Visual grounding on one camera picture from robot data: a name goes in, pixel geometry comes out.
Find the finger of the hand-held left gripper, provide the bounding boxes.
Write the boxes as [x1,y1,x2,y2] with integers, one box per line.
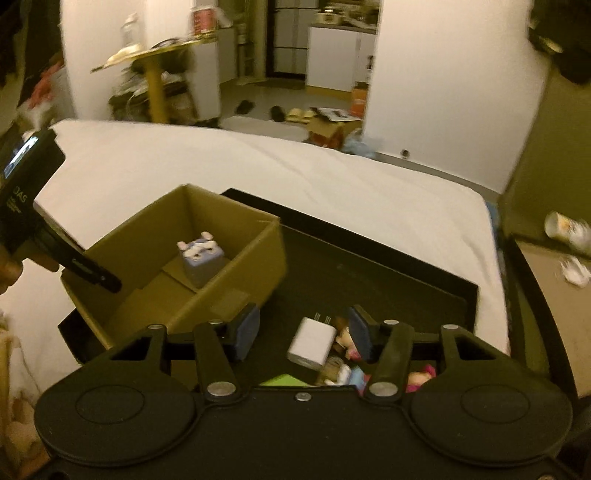
[60,251,123,294]

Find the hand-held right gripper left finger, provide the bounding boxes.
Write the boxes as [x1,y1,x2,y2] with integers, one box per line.
[107,303,262,403]

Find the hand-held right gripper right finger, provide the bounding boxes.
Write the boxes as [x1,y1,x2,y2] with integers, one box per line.
[348,305,509,404]

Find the small doll figure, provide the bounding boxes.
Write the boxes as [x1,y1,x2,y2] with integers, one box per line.
[334,318,363,361]

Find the blue and red small toy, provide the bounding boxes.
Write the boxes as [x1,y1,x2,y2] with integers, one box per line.
[318,356,371,394]

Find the white charger plug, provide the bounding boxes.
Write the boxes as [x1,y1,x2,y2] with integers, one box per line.
[286,315,340,371]

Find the green block toy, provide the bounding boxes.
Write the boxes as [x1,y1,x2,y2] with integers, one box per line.
[259,373,315,387]

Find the black tray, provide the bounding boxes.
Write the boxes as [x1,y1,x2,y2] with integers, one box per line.
[58,187,481,370]

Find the pink doll toy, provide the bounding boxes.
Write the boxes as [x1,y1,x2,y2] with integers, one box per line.
[406,364,438,394]

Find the brown cardboard box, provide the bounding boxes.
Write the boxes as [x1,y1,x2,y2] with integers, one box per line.
[60,184,289,350]

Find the person's left hand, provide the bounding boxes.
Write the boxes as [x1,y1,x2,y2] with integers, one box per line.
[0,247,24,296]

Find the blue rabbit cube toy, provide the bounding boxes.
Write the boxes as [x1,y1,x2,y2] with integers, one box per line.
[178,232,232,290]

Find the red cloth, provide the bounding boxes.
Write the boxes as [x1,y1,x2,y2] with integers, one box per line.
[27,64,66,112]

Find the gold round side table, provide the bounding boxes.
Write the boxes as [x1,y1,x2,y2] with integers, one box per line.
[90,36,219,124]

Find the bed with white sheet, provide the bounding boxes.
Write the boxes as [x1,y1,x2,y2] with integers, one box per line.
[0,119,511,435]

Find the blue plastic bag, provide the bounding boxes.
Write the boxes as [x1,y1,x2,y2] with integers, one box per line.
[343,133,378,158]

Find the bedside table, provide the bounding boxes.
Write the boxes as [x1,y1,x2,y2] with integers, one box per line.
[502,234,591,400]

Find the open cardboard box with papers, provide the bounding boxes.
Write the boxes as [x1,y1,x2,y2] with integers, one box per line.
[307,107,363,149]

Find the white crumpled item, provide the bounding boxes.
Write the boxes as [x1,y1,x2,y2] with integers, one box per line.
[560,257,591,288]

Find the white paper cup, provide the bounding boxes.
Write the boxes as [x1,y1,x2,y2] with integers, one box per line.
[544,211,591,256]

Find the orange box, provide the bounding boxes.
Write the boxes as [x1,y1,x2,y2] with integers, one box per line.
[350,80,370,117]

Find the red can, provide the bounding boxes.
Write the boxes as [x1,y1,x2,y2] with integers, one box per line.
[191,6,217,37]

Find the white cabinet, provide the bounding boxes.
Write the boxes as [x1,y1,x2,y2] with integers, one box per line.
[305,25,378,93]

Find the dark glass door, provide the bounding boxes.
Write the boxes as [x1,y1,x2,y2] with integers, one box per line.
[265,0,320,78]

